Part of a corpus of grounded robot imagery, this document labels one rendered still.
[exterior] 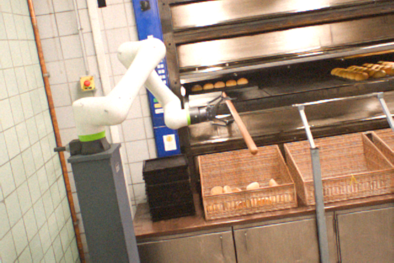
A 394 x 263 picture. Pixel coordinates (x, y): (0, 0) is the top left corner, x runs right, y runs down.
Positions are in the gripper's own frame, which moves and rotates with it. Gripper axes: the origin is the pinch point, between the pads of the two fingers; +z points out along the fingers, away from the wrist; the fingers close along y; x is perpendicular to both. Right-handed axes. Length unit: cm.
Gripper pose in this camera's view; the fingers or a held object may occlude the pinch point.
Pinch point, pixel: (234, 109)
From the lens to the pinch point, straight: 247.9
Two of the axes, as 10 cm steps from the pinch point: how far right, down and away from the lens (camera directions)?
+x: 0.9, 0.6, -9.9
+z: 9.8, -1.7, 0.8
